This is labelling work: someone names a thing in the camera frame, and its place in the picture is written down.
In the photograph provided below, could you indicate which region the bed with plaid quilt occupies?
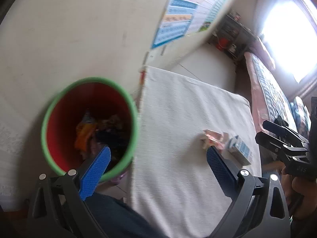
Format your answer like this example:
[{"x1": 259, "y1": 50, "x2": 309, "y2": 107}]
[{"x1": 244, "y1": 37, "x2": 311, "y2": 138}]

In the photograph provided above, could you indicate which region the dark shelf unit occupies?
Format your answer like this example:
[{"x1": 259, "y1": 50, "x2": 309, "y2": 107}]
[{"x1": 208, "y1": 14, "x2": 256, "y2": 64}]

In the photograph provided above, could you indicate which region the red white wrapper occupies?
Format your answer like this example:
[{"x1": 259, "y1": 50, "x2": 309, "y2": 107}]
[{"x1": 201, "y1": 130, "x2": 229, "y2": 151}]

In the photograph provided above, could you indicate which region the colourful wall poster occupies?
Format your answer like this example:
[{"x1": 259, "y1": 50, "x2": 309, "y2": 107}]
[{"x1": 151, "y1": 0, "x2": 225, "y2": 49}]

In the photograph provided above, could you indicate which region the white blue milk carton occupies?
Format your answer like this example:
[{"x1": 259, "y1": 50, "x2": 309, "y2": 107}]
[{"x1": 227, "y1": 135, "x2": 252, "y2": 165}]

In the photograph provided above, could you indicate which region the red container on shelf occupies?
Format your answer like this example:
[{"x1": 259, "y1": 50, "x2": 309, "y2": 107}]
[{"x1": 216, "y1": 38, "x2": 229, "y2": 51}]

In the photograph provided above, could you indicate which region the white table cloth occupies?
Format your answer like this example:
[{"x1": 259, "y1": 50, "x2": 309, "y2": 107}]
[{"x1": 129, "y1": 66, "x2": 262, "y2": 237}]

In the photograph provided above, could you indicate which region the orange snack wrapper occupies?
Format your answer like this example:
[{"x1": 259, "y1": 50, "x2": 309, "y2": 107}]
[{"x1": 74, "y1": 114, "x2": 119, "y2": 154}]

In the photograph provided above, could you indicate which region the red bin with green rim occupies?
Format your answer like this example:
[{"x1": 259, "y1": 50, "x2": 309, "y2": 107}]
[{"x1": 41, "y1": 77, "x2": 138, "y2": 182}]

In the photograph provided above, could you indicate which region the right hand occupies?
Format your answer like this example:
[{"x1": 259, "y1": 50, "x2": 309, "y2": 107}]
[{"x1": 281, "y1": 172, "x2": 316, "y2": 219}]

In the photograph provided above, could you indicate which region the purple plastic bag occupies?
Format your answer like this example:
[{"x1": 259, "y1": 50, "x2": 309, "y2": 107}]
[{"x1": 110, "y1": 173, "x2": 126, "y2": 185}]

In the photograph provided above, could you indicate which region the white double wall socket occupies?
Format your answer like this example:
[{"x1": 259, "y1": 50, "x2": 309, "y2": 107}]
[{"x1": 143, "y1": 45, "x2": 165, "y2": 65}]

